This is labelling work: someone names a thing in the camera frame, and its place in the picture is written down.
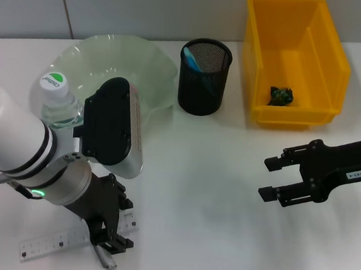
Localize clear water bottle green label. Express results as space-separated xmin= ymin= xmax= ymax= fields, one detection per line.
xmin=35 ymin=69 xmax=90 ymax=132

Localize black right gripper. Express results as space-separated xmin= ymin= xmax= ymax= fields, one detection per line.
xmin=256 ymin=125 xmax=361 ymax=215

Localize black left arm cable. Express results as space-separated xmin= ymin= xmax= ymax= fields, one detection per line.
xmin=0 ymin=172 xmax=38 ymax=199

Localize grey pen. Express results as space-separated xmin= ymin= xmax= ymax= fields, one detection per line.
xmin=91 ymin=244 xmax=123 ymax=270

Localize blue scissors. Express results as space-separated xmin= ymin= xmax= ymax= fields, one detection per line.
xmin=179 ymin=46 xmax=220 ymax=96

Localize yellow plastic bin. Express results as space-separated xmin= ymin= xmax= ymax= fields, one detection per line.
xmin=235 ymin=0 xmax=358 ymax=136

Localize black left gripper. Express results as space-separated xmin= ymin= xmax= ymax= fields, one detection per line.
xmin=59 ymin=169 xmax=142 ymax=257

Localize transparent plastic ruler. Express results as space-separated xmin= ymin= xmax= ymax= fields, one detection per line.
xmin=18 ymin=200 xmax=140 ymax=270

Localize green glass fruit plate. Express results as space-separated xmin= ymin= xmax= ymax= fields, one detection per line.
xmin=43 ymin=28 xmax=182 ymax=135

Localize black mesh pen holder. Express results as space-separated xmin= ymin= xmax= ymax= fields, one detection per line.
xmin=175 ymin=36 xmax=236 ymax=120

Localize green plastic wrapper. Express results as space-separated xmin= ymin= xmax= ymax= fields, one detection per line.
xmin=268 ymin=85 xmax=296 ymax=108

